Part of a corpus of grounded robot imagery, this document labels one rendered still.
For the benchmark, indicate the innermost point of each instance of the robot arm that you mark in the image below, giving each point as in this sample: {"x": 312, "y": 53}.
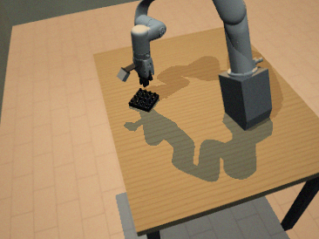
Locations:
{"x": 231, "y": 12}

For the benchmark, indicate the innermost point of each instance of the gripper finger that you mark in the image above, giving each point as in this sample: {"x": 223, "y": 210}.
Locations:
{"x": 140, "y": 79}
{"x": 146, "y": 81}

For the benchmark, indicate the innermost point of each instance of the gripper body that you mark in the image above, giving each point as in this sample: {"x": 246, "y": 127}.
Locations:
{"x": 145, "y": 65}

